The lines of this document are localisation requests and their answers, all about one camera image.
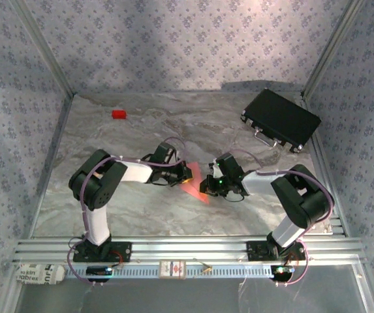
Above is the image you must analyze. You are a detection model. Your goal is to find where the pink square paper sheet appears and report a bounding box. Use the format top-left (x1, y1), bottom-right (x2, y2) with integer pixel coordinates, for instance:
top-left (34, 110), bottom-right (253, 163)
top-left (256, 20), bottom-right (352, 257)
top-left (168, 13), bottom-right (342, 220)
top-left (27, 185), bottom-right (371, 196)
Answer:
top-left (178, 162), bottom-right (211, 205)

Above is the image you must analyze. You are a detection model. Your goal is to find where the small brass clip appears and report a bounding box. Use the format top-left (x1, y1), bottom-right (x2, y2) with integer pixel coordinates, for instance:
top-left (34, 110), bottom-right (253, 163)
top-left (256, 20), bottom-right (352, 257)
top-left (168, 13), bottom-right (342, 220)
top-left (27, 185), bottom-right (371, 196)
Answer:
top-left (193, 258), bottom-right (213, 278)

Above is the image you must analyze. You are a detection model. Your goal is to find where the right black controller board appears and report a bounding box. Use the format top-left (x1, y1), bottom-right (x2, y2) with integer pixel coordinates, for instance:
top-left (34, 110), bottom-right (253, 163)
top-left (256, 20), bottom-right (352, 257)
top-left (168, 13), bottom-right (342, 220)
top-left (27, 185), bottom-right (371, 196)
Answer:
top-left (270, 264), bottom-right (296, 282)

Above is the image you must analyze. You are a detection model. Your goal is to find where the black controller board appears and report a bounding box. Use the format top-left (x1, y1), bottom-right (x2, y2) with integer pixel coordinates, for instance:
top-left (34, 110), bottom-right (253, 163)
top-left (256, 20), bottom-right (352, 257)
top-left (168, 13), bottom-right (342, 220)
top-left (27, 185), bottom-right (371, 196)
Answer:
top-left (86, 265), bottom-right (114, 282)
top-left (270, 264), bottom-right (296, 282)

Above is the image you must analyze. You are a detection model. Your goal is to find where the grey flat panel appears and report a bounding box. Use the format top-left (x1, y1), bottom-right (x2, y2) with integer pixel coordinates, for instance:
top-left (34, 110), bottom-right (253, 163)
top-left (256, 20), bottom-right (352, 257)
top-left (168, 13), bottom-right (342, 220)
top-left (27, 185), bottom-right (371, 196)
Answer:
top-left (16, 278), bottom-right (370, 313)

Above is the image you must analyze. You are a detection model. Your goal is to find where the left black controller board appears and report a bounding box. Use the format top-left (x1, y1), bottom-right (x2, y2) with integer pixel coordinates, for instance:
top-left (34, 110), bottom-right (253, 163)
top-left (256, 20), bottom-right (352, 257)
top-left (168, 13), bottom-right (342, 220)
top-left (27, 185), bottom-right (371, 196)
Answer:
top-left (86, 265), bottom-right (114, 282)

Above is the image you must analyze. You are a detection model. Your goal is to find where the white label tag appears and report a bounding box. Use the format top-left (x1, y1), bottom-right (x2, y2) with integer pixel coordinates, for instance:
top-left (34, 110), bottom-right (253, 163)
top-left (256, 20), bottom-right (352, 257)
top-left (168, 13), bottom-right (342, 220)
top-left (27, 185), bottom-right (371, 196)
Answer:
top-left (14, 263), bottom-right (66, 286)

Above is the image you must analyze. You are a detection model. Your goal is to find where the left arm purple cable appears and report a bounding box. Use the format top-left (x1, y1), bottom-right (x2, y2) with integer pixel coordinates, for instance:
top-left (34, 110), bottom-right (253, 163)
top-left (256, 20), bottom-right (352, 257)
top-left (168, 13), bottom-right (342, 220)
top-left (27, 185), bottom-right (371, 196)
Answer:
top-left (67, 136), bottom-right (188, 288)

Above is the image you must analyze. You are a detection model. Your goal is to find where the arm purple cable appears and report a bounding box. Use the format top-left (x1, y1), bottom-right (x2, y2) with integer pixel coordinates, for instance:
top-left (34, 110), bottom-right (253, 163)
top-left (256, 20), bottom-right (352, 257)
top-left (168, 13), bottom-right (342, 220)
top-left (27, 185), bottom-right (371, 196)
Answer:
top-left (67, 136), bottom-right (188, 288)
top-left (227, 149), bottom-right (335, 288)

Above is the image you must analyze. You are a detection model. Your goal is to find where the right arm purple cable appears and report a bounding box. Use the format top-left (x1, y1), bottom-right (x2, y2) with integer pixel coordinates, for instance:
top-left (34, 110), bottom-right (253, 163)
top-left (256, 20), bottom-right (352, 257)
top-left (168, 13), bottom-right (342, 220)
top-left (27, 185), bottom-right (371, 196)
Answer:
top-left (227, 149), bottom-right (335, 288)

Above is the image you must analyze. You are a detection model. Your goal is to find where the aluminium mounting rail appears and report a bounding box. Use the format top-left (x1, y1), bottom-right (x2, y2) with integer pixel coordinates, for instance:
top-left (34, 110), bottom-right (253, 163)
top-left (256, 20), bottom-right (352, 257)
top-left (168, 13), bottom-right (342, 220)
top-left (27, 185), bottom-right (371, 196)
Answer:
top-left (12, 237), bottom-right (367, 265)

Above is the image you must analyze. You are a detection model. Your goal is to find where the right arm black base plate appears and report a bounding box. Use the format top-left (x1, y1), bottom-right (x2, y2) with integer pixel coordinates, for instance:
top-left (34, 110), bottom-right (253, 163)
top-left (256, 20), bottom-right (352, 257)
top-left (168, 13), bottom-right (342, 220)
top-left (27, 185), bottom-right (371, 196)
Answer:
top-left (245, 240), bottom-right (307, 262)

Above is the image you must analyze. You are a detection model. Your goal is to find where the slotted grey cable duct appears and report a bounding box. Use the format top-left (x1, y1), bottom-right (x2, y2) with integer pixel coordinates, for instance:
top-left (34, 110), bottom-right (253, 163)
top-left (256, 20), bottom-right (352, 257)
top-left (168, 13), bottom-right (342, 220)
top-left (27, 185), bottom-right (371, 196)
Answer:
top-left (64, 264), bottom-right (277, 280)

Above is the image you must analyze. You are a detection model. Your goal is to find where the black case with metal handle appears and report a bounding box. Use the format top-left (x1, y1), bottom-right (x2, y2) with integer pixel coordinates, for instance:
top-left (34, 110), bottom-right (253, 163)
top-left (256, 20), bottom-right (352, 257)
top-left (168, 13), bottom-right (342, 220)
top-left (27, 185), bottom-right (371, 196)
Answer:
top-left (240, 88), bottom-right (322, 154)

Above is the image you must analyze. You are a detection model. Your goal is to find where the small card on rail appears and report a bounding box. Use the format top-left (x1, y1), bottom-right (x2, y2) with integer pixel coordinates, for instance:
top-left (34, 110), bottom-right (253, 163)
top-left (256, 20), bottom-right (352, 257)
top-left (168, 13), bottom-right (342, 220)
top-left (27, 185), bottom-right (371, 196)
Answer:
top-left (159, 259), bottom-right (187, 280)

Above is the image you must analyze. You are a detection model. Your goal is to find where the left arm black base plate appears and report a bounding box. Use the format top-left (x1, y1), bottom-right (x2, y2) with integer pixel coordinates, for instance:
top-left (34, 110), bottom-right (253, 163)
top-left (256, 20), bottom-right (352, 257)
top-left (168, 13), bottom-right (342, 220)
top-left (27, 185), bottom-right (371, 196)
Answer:
top-left (72, 241), bottom-right (132, 263)

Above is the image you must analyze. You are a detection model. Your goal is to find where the aluminium table side rail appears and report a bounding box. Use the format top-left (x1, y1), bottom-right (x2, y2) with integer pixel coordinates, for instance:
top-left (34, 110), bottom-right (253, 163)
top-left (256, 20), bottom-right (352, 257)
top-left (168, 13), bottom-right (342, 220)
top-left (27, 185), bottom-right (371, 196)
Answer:
top-left (304, 96), bottom-right (349, 237)
top-left (26, 94), bottom-right (75, 239)

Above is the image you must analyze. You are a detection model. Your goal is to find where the aluminium frame post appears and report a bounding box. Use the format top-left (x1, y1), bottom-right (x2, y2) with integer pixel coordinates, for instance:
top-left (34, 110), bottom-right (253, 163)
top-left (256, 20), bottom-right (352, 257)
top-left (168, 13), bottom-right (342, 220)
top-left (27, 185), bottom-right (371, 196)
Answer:
top-left (300, 0), bottom-right (367, 98)
top-left (10, 0), bottom-right (76, 97)

